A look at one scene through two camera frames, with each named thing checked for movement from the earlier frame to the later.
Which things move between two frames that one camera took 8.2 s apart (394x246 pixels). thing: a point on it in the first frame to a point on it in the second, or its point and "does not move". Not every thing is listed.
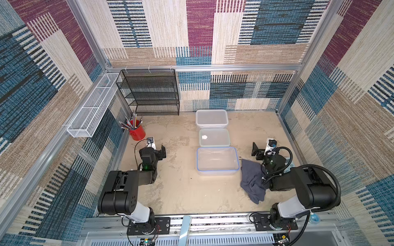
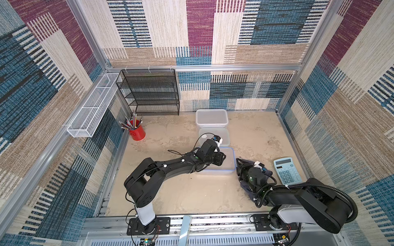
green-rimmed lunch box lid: [214, 137] does not move
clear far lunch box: [212, 119] does not move
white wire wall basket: [85, 123] does not move
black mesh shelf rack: [151, 91] does not move
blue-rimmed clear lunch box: [216, 161] does not move
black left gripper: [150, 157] to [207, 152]
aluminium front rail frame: [218, 230] does not move
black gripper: [271, 144] to [258, 164]
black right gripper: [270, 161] to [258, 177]
